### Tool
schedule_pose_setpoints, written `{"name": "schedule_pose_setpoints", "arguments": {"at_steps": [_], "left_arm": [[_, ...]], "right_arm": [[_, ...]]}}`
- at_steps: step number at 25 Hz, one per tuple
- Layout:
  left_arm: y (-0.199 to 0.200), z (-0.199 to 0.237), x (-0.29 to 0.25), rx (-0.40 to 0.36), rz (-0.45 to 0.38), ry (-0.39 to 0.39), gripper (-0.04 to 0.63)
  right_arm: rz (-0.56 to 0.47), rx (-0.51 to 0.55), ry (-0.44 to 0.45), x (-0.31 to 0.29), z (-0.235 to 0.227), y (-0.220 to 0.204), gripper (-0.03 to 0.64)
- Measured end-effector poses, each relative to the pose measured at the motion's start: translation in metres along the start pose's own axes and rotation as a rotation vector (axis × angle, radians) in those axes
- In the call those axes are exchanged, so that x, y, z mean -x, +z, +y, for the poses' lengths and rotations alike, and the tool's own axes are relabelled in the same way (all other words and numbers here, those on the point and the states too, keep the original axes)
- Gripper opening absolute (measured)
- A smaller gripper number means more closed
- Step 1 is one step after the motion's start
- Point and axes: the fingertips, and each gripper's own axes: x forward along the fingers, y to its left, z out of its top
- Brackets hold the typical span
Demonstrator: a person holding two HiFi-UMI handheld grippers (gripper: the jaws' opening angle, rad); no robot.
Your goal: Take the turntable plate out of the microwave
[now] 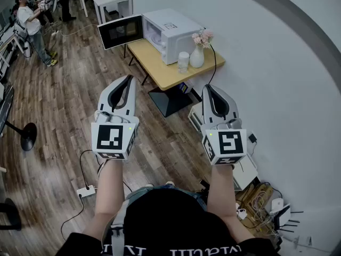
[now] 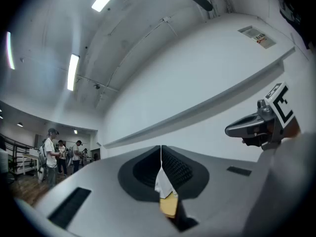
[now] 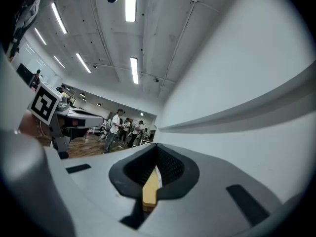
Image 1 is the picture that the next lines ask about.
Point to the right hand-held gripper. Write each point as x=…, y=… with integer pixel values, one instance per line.
x=230, y=143

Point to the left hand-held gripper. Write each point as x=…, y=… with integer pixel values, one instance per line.
x=108, y=139

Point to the person's left forearm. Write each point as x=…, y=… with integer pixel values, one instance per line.
x=109, y=191

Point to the person's right forearm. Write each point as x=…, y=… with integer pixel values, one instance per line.
x=221, y=191

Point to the blue box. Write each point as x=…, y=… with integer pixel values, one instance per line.
x=185, y=87

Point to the white vase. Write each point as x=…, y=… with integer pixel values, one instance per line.
x=196, y=59

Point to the yellow wooden table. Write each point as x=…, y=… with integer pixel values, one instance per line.
x=165, y=73

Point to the clear jar white lid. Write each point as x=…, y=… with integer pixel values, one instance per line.
x=183, y=61

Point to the pink flower bouquet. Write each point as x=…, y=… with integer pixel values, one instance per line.
x=202, y=39

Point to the white printer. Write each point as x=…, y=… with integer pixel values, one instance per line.
x=246, y=173

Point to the white microwave oven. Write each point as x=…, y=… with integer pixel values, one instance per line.
x=175, y=33

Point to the person's right white shoe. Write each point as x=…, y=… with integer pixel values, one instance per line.
x=170, y=183

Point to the person's white shoe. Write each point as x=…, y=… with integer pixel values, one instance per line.
x=149, y=185
x=170, y=183

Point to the person's left white shoe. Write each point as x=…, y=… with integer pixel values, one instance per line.
x=149, y=185

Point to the white power strip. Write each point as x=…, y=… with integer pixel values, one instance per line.
x=85, y=191

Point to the black round-base stand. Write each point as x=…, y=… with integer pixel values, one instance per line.
x=28, y=137

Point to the white charger plug strip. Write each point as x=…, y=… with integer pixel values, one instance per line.
x=241, y=213

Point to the small white network box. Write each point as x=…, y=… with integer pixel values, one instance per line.
x=277, y=204

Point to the white workbench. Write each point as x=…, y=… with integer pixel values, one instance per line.
x=5, y=44

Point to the person's black shirt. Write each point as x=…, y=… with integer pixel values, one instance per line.
x=170, y=223

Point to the white router black antennas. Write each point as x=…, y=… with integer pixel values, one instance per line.
x=283, y=217

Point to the black chair base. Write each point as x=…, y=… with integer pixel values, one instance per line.
x=10, y=215

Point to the black wall adapter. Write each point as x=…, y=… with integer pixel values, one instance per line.
x=252, y=138

